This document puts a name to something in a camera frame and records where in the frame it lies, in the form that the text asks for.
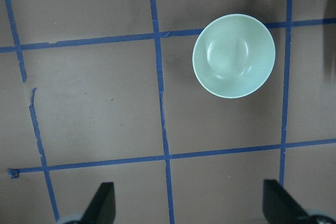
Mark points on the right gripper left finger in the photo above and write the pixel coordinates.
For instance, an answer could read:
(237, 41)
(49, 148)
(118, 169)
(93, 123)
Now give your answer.
(102, 207)

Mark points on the green bowl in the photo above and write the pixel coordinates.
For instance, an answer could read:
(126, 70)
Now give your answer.
(233, 56)

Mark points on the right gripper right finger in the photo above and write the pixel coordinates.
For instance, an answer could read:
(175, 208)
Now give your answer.
(279, 207)

